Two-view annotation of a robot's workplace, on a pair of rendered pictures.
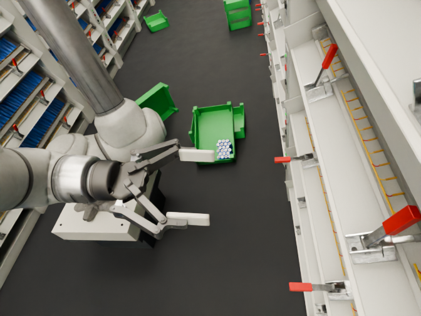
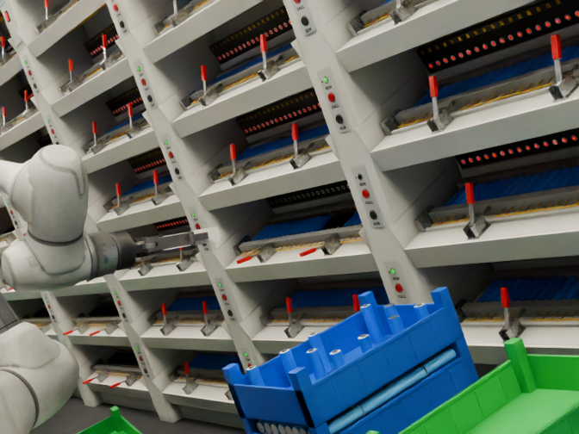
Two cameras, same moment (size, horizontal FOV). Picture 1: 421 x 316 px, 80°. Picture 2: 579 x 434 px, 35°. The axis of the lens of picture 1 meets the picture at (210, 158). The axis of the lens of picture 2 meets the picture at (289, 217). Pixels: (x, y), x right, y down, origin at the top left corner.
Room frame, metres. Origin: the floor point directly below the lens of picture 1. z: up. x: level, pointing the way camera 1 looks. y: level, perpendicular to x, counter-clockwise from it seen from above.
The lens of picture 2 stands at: (-1.08, 1.43, 0.81)
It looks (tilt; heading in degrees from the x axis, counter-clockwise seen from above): 6 degrees down; 308
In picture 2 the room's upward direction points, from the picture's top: 20 degrees counter-clockwise
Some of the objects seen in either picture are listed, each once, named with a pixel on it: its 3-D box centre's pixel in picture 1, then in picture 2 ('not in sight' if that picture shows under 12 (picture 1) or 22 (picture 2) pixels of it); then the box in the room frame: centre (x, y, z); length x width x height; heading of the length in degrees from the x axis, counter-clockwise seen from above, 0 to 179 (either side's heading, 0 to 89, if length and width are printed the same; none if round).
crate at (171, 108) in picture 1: (152, 111); not in sight; (1.31, 0.24, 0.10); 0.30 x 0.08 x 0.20; 122
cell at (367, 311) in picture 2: not in sight; (371, 323); (-0.22, 0.23, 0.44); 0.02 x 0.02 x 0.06
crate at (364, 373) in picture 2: not in sight; (343, 351); (-0.24, 0.36, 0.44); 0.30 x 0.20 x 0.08; 72
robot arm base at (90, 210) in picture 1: (98, 192); not in sight; (0.64, 0.44, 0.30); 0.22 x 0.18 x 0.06; 156
